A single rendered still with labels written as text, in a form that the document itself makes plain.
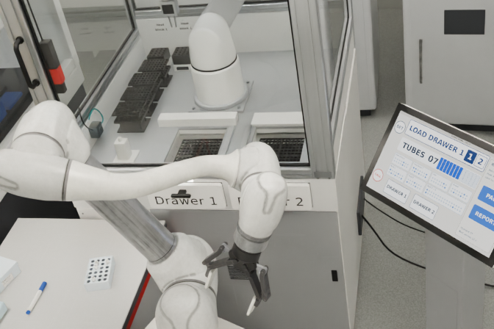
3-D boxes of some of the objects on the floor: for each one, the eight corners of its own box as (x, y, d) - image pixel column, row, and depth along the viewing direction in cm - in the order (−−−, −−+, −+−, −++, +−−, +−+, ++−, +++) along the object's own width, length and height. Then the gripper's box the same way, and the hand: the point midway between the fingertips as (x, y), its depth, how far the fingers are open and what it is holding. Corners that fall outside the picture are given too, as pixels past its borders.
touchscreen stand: (448, 474, 254) (451, 272, 194) (356, 393, 285) (335, 199, 226) (534, 388, 275) (561, 183, 216) (441, 322, 306) (442, 127, 247)
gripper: (298, 259, 184) (273, 315, 195) (215, 211, 190) (197, 268, 202) (285, 275, 178) (262, 331, 189) (201, 225, 184) (183, 283, 196)
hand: (229, 296), depth 195 cm, fingers open, 13 cm apart
